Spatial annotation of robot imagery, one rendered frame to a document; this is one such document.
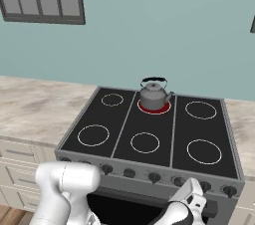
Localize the cream base cupboard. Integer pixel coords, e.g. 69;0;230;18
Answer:
236;178;255;225

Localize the grey stove with black hob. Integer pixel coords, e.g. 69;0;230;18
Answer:
54;86;246;225

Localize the grey steel kettle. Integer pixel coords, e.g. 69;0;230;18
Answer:
137;76;175;112

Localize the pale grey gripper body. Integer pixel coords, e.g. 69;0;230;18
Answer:
168;177;205;207

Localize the black oven door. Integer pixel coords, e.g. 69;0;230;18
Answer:
87;191;220;225

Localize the cream drawer front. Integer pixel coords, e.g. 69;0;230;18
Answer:
4;164;40;191
0;138;38;164
16;190;42;211

